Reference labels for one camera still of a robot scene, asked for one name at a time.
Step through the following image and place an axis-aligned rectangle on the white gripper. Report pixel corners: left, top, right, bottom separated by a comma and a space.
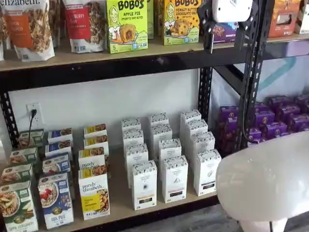
197, 0, 257, 54

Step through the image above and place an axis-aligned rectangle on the blue Zbar snack box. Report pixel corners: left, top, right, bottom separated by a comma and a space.
212, 21, 240, 44

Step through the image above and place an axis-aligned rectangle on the yellow Bobo's peanut butter box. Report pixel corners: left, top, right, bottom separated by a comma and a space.
156, 0, 201, 46

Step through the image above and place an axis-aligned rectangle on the orange snack box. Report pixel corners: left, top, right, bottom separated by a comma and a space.
267, 0, 303, 38

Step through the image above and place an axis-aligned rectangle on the wooden shelf board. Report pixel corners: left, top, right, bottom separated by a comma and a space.
265, 32, 309, 44
36, 145, 221, 232
0, 33, 242, 72

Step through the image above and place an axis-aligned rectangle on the green Bobo's apple pie box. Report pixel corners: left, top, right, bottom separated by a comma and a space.
147, 0, 155, 41
106, 0, 149, 54

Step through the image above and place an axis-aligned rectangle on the white snack box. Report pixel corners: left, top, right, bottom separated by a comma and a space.
294, 0, 309, 35

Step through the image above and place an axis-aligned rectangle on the purple Annie's snack box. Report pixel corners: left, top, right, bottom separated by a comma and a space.
219, 105, 239, 121
261, 121, 288, 139
268, 95, 293, 110
276, 104, 301, 122
248, 126, 263, 144
217, 118, 242, 137
288, 113, 309, 132
216, 134, 241, 153
295, 94, 309, 105
254, 109, 276, 129

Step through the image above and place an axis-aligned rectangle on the white box pink strip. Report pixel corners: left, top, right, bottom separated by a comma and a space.
150, 124, 173, 158
158, 138, 182, 163
162, 155, 189, 203
149, 112, 169, 128

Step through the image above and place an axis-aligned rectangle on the white box orange strip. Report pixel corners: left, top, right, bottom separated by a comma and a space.
122, 129, 144, 148
124, 143, 149, 188
131, 160, 158, 211
121, 117, 141, 132

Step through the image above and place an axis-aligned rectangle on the yellow purely elizabeth box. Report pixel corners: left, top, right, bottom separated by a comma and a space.
83, 136, 110, 156
78, 166, 111, 221
83, 123, 107, 136
78, 146, 106, 170

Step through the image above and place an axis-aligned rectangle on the blue flax oatmeal box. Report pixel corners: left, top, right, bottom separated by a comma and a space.
47, 128, 73, 144
42, 153, 71, 175
38, 172, 74, 230
44, 140, 73, 158

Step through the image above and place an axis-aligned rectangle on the green oatmeal box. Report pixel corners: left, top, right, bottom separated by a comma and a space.
9, 146, 39, 165
0, 163, 34, 185
18, 129, 45, 148
0, 180, 39, 232

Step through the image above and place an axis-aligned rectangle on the black metal shelving rack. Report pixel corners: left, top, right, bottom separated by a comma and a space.
212, 0, 309, 150
0, 0, 276, 232

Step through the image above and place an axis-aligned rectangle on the red purely elizabeth granola bag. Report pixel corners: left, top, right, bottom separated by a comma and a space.
62, 0, 107, 54

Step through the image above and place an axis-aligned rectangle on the orange purely elizabeth granola bag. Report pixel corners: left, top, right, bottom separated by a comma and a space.
0, 0, 56, 62

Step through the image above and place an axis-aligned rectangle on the white wall outlet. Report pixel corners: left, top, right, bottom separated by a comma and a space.
26, 102, 42, 127

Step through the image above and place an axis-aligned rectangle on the black plug with cord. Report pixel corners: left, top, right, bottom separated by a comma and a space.
27, 109, 37, 147

